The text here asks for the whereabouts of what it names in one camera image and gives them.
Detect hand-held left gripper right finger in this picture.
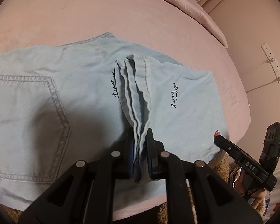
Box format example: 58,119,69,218
146,128,263,224

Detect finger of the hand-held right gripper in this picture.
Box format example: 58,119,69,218
214,131,271,188

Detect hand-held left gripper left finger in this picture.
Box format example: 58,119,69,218
17,128,136,224

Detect light blue strawberry print pants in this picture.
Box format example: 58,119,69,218
0,33,229,211

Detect person's right hand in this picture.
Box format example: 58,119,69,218
237,175,267,209

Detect white printed clothing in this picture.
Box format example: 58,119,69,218
264,173,280,224

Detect pink quilt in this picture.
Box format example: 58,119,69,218
15,0,228,49

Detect pink bed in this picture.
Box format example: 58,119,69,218
0,0,251,222

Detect white cable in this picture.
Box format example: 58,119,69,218
246,59,280,93

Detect white wall power strip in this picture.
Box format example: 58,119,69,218
261,43,280,83

